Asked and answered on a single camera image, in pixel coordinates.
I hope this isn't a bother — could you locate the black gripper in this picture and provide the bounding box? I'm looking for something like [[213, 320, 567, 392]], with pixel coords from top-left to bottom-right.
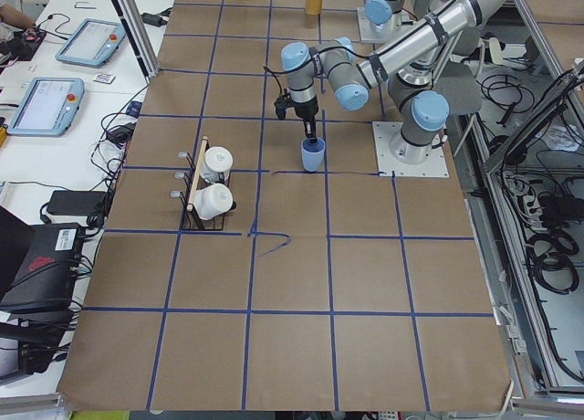
[[274, 89, 318, 142]]

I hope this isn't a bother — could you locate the light blue plastic cup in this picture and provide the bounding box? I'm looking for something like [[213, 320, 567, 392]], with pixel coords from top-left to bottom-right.
[[300, 137, 326, 173]]

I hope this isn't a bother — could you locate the white mug far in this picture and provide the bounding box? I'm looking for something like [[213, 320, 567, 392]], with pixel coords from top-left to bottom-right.
[[201, 146, 234, 184]]

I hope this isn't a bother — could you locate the white mug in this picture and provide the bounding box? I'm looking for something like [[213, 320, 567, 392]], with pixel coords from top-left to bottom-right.
[[201, 146, 234, 184], [193, 184, 236, 220]]

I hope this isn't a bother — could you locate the white mug near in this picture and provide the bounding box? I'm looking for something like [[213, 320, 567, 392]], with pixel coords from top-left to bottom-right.
[[193, 184, 236, 220]]

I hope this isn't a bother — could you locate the far teach pendant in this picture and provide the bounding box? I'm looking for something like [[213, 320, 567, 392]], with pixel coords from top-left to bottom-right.
[[55, 18, 126, 68]]

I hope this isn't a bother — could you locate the teach pendant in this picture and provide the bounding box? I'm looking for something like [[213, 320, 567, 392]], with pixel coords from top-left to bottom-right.
[[55, 18, 126, 68], [7, 77, 85, 137]]

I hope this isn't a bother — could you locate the near teach pendant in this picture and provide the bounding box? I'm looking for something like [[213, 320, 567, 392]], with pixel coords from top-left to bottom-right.
[[7, 77, 85, 137]]

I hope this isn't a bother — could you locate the black power adapter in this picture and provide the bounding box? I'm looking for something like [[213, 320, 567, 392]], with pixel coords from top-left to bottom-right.
[[39, 190, 106, 224]]

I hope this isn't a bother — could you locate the black computer box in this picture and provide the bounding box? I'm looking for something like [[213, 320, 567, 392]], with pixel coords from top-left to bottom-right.
[[1, 208, 84, 314]]

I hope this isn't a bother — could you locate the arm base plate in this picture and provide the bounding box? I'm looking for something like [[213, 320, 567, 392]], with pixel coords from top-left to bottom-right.
[[357, 7, 412, 43], [372, 121, 449, 178]]

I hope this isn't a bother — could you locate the black wire mug rack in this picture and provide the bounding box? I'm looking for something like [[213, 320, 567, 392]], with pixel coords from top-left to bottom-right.
[[170, 136, 236, 231]]

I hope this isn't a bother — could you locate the aluminium frame post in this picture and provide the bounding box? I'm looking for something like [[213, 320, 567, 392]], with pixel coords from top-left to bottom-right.
[[110, 0, 160, 79]]

